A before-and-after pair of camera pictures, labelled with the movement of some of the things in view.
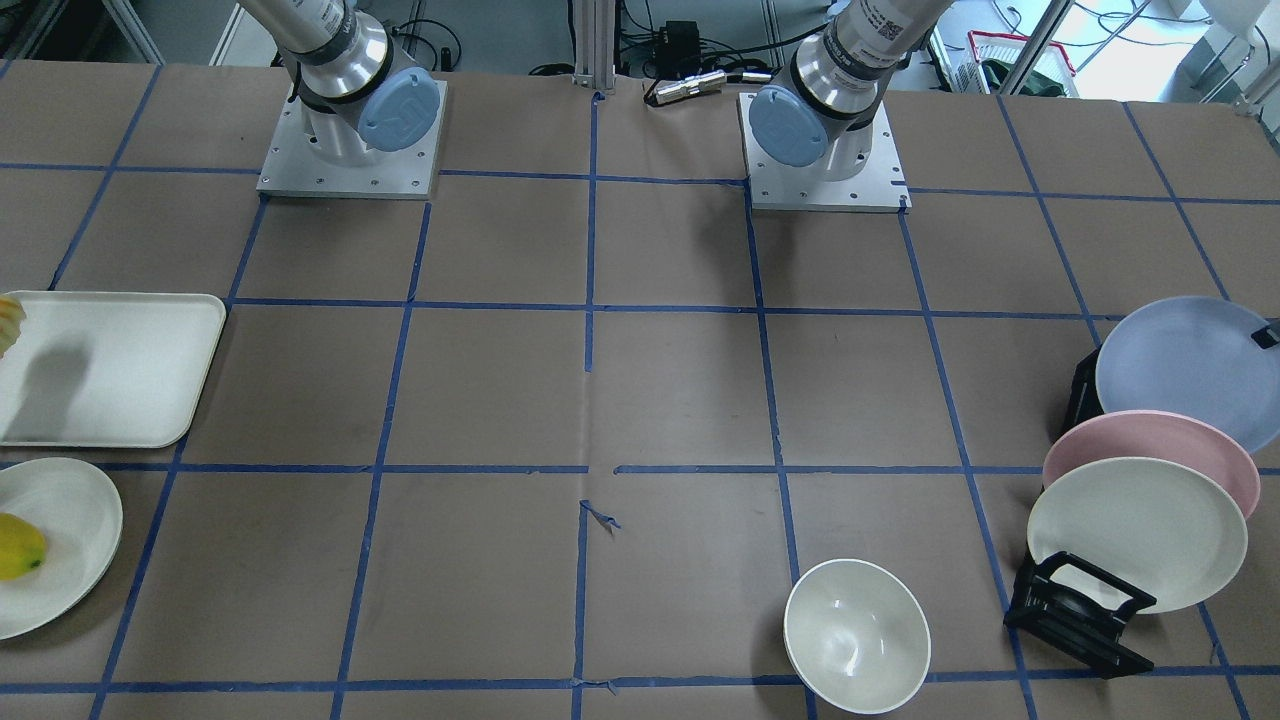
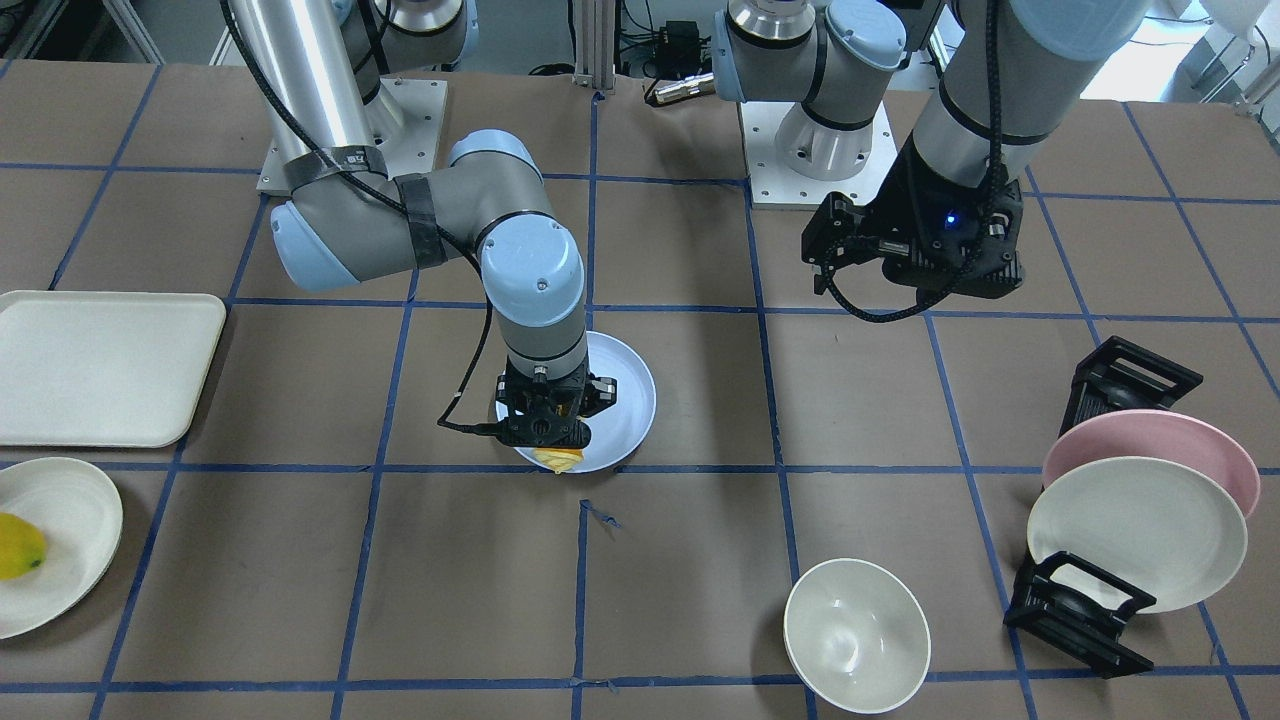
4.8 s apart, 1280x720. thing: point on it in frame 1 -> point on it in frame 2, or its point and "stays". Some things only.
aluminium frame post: [595, 27] stays
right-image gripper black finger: [1268, 336] -> [956, 241]
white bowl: [857, 636] stays
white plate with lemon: [80, 516] stays
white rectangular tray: [106, 369] stays
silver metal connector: [687, 85] stays
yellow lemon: [23, 547] stays
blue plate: [1193, 356] -> [618, 432]
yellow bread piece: [12, 314] -> [561, 459]
